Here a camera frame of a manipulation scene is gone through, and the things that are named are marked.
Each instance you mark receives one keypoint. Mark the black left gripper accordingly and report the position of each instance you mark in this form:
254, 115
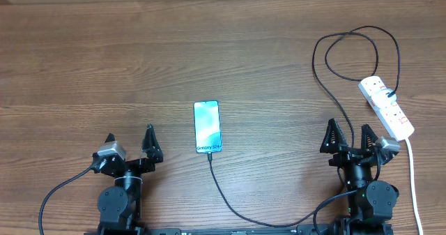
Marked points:
150, 149

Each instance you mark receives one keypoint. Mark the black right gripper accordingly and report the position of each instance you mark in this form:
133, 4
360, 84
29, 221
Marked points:
345, 153

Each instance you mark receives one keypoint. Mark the Samsung Galaxy smartphone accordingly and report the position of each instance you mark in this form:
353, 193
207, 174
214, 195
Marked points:
208, 135

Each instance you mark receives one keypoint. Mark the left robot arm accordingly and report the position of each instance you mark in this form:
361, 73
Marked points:
120, 204

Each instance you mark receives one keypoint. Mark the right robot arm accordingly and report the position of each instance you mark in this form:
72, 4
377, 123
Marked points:
370, 200

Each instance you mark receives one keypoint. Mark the white charger plug adapter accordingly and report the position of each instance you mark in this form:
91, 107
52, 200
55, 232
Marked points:
383, 99

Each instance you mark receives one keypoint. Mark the white power strip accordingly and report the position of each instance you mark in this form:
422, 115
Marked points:
393, 118

